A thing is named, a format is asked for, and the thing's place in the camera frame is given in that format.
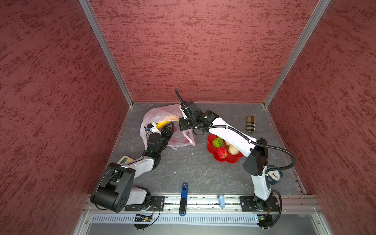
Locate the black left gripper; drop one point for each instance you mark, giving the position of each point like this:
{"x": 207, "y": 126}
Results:
{"x": 167, "y": 131}

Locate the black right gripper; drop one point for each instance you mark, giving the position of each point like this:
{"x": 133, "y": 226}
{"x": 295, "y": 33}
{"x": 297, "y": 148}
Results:
{"x": 184, "y": 126}

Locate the yellow banana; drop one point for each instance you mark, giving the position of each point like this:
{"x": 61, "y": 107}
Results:
{"x": 167, "y": 120}

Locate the green kiwi fruit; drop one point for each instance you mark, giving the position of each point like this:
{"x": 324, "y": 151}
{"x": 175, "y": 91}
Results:
{"x": 218, "y": 142}

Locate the red strawberry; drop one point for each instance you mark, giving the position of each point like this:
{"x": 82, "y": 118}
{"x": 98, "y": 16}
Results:
{"x": 222, "y": 152}

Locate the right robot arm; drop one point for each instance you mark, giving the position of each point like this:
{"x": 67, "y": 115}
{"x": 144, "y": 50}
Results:
{"x": 256, "y": 154}

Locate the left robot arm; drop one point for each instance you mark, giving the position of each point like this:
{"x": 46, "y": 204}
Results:
{"x": 115, "y": 190}

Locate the beige calculator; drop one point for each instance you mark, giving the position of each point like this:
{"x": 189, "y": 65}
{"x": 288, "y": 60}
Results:
{"x": 125, "y": 160}

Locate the red flower-shaped plate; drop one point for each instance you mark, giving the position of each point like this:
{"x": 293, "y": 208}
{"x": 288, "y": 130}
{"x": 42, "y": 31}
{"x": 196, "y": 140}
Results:
{"x": 230, "y": 159}

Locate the plaid fabric pouch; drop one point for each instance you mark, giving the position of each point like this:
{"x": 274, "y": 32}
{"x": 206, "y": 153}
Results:
{"x": 250, "y": 124}

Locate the small light blue cylinder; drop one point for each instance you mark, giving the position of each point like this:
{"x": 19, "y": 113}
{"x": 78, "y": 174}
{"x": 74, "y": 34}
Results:
{"x": 221, "y": 200}

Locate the round teal gauge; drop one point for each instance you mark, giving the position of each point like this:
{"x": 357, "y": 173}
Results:
{"x": 274, "y": 177}

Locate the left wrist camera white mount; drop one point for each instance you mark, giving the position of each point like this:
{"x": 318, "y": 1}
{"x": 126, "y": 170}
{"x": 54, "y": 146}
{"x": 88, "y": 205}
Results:
{"x": 153, "y": 128}

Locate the blue black handled tool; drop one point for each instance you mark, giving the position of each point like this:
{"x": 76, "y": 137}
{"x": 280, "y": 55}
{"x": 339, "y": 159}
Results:
{"x": 184, "y": 199}

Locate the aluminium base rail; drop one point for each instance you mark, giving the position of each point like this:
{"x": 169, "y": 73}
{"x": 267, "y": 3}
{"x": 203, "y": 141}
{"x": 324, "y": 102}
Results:
{"x": 204, "y": 210}

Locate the aluminium corner post right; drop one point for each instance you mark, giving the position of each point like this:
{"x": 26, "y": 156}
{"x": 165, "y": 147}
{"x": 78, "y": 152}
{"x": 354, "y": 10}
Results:
{"x": 300, "y": 44}

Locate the aluminium corner post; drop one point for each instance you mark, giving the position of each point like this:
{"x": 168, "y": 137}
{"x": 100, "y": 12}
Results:
{"x": 300, "y": 44}
{"x": 90, "y": 15}

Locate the aluminium corner post left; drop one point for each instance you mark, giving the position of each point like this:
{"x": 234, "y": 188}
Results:
{"x": 90, "y": 15}

